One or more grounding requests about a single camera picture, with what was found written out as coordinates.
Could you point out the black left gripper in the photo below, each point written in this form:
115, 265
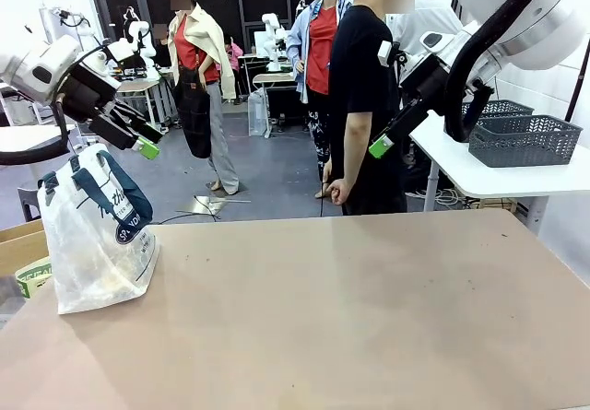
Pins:
87, 94

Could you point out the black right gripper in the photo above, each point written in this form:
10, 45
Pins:
426, 83

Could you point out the large grey plastic basket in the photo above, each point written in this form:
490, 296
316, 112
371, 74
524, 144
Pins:
525, 145

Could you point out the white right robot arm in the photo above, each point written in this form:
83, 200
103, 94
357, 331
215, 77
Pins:
553, 14

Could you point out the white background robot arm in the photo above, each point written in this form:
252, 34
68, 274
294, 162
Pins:
138, 30
272, 23

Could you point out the person right forearm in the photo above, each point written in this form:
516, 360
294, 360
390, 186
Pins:
355, 156

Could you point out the person right hand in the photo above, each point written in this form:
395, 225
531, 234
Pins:
341, 192

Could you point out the cluttered background workbench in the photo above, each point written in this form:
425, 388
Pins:
152, 85

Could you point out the person in black t-shirt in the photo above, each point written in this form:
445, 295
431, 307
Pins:
364, 60

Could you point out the white desk with leg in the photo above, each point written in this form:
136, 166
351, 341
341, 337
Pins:
23, 136

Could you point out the small grey plastic basket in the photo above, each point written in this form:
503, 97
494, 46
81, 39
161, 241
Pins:
507, 106

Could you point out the figure in white shirt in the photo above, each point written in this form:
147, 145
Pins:
428, 18

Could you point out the mannequin in cream jacket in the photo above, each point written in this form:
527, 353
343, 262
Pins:
203, 37

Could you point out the white side table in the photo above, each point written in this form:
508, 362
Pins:
507, 179

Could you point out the person in red top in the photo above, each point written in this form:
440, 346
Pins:
318, 37

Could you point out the wooden pallet pieces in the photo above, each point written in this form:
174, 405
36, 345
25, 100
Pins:
495, 203

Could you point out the grey plastic stool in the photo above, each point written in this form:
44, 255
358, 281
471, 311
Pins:
27, 202

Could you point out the clear plastic container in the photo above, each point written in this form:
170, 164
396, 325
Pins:
257, 115

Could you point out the person in pink top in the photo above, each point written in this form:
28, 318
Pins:
235, 53

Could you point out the grey background desk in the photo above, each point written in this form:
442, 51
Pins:
276, 78

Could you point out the brown cardboard box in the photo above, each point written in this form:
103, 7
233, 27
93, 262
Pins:
20, 249

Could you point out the green printed carton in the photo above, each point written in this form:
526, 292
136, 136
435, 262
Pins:
34, 278

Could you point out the black tripod pole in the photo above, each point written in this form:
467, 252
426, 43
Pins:
578, 83

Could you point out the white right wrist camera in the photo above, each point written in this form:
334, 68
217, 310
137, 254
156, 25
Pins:
385, 54

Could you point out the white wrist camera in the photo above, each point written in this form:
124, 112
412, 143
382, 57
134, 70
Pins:
121, 50
385, 54

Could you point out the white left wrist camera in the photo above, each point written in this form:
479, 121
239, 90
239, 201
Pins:
121, 50

